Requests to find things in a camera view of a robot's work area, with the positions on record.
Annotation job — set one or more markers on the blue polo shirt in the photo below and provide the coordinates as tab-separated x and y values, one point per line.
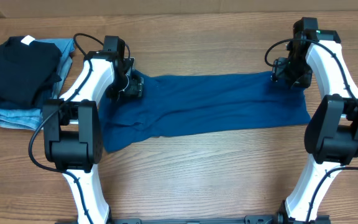
183	105

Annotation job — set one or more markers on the folded light blue jeans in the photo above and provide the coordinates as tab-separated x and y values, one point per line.
32	118

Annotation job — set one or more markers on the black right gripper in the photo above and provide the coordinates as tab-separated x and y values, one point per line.
286	73

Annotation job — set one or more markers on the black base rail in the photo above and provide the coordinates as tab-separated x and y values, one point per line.
249	219

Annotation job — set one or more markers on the folded dark blue garment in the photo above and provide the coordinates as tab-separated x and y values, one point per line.
26	93

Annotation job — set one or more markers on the folded black shirt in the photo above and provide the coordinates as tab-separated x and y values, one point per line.
34	60

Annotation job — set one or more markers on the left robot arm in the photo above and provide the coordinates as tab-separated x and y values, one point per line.
72	131

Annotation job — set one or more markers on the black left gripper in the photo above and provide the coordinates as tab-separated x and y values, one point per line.
134	86

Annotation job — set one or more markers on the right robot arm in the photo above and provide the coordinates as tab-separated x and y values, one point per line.
331	137

